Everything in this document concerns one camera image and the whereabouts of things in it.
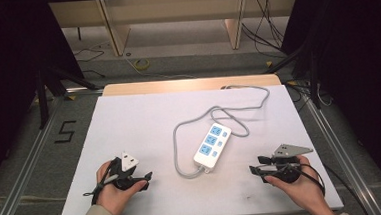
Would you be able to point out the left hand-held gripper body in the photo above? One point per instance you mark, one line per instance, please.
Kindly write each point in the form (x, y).
(126, 168)

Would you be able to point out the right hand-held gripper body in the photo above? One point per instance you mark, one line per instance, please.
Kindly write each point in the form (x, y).
(287, 170)

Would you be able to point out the person's right hand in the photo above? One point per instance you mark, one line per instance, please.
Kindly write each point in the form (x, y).
(302, 189)

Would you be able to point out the person's left hand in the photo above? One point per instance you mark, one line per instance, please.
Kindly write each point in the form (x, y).
(112, 194)

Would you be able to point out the white table board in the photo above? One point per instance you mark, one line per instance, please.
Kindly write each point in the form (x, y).
(139, 124)

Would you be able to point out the white power strip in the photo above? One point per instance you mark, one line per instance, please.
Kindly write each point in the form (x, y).
(212, 145)

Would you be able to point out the black metal stand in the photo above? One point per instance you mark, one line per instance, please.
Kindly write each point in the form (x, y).
(42, 96)
(314, 80)

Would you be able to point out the yellow tape roll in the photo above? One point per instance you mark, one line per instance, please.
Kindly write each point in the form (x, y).
(141, 64)

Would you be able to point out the black curtain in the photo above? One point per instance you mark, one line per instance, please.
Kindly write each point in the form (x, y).
(6, 82)
(360, 77)

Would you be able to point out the beige wooden desk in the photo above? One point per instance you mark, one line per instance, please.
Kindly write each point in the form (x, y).
(172, 8)

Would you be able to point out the aluminium floor rail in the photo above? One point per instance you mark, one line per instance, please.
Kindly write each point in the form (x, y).
(345, 158)
(22, 171)

